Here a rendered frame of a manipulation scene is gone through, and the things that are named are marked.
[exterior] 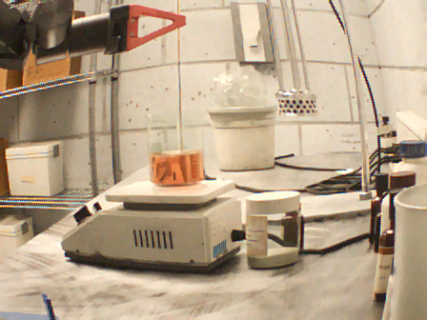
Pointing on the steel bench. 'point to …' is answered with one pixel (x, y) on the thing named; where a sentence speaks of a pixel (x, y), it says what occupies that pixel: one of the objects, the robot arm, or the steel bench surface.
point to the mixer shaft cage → (307, 104)
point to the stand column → (357, 102)
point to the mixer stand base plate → (329, 207)
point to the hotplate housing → (160, 235)
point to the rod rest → (31, 313)
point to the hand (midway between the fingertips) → (178, 21)
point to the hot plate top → (139, 191)
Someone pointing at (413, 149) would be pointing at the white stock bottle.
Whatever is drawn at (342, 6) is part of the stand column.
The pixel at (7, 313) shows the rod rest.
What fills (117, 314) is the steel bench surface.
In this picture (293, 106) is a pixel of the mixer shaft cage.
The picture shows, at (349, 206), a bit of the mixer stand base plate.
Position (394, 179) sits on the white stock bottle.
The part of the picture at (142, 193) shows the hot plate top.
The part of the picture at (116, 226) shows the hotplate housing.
